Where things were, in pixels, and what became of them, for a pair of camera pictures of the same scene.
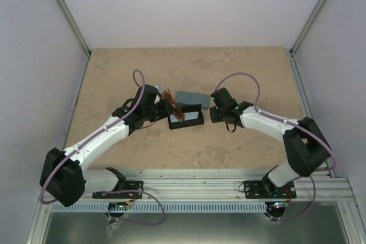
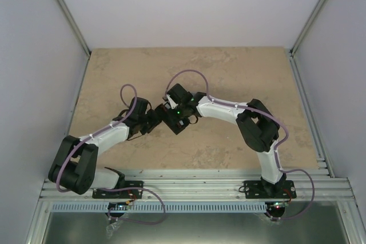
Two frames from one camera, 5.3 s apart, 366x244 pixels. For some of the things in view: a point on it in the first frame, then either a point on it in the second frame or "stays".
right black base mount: x=266 y=189 stays
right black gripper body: x=217 y=118 → x=182 y=115
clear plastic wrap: x=112 y=227 stays
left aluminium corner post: x=61 y=6 stays
